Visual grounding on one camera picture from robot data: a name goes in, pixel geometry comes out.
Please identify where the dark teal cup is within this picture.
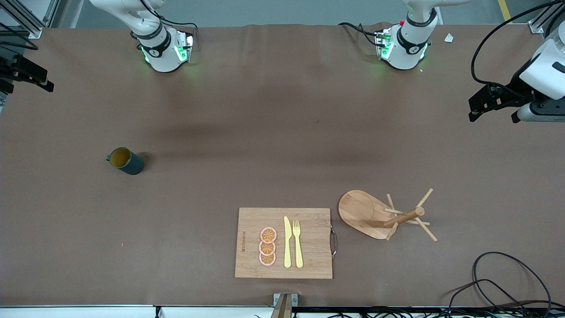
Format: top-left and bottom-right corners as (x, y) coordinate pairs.
(106, 147), (145, 175)

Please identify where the wooden cup rack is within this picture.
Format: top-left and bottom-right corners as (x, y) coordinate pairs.
(339, 188), (438, 242)

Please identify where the brown table cover sheet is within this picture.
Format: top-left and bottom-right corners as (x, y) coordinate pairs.
(0, 22), (565, 308)

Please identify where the bamboo cutting board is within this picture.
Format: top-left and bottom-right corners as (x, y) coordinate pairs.
(235, 208), (338, 280)

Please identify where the yellow plastic fork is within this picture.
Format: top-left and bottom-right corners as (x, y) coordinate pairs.
(293, 220), (304, 269)

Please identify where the yellow plastic knife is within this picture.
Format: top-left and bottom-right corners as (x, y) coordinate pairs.
(284, 216), (292, 269)

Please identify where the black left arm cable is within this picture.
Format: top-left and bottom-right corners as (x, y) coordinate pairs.
(471, 0), (565, 93)

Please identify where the aluminium frame profile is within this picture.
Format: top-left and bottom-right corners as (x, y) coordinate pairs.
(0, 0), (60, 39)
(527, 0), (565, 34)

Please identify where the black left base cable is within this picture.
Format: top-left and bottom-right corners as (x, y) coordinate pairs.
(338, 22), (382, 47)

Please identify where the black base cable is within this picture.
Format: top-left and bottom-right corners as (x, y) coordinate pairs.
(157, 17), (199, 34)
(338, 22), (382, 47)

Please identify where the black right base cable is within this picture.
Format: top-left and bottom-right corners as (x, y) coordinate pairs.
(157, 17), (199, 34)

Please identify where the small black cable loop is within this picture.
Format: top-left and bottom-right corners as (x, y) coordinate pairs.
(447, 278), (530, 315)

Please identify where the large black cable loop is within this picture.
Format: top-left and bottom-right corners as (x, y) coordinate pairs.
(472, 252), (553, 310)

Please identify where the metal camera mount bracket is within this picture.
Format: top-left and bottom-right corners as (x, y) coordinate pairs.
(272, 293), (299, 318)

